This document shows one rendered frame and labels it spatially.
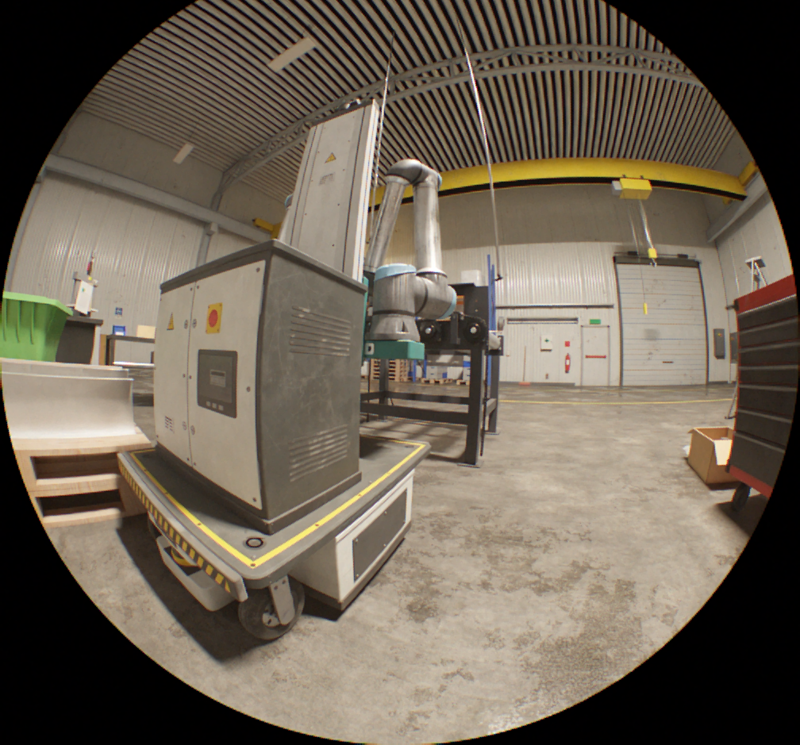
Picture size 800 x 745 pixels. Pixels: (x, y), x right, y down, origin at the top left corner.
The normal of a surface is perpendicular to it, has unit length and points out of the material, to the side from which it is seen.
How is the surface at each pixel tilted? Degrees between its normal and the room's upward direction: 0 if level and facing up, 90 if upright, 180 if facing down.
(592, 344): 90
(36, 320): 106
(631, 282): 90
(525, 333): 90
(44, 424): 90
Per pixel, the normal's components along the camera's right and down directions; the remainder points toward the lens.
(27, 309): 0.78, 0.26
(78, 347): 0.89, 0.00
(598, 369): -0.44, -0.07
